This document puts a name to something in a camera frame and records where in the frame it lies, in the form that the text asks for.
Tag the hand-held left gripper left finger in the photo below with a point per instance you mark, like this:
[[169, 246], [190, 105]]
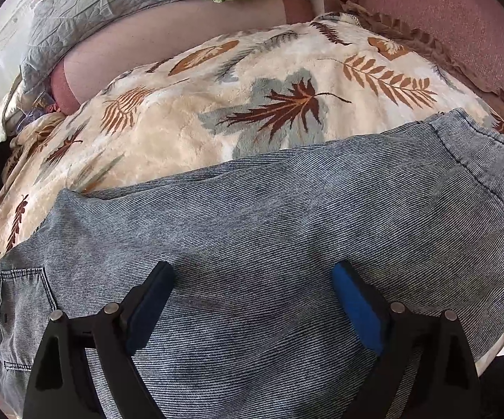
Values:
[[151, 310]]

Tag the cream leaf-print blanket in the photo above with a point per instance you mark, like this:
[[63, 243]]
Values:
[[182, 113]]

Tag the purple packet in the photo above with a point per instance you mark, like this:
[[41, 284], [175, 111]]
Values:
[[38, 111]]

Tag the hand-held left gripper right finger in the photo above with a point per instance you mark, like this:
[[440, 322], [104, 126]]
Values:
[[356, 310]]

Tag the white crumpled cloth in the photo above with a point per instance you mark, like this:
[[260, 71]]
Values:
[[9, 113]]

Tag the grey-blue denim pants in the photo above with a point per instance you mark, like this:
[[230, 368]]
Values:
[[252, 227]]

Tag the grey quilted pillow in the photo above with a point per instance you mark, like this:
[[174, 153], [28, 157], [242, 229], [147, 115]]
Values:
[[90, 13]]

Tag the pink sofa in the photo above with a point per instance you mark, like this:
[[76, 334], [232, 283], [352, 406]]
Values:
[[431, 8]]

